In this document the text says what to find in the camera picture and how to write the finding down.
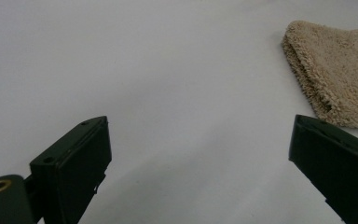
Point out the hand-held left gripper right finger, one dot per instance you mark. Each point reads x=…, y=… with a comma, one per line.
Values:
x=341, y=165

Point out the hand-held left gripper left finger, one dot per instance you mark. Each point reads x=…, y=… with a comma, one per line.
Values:
x=71, y=161

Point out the beige terry towel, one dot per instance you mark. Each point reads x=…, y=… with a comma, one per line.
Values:
x=338, y=68

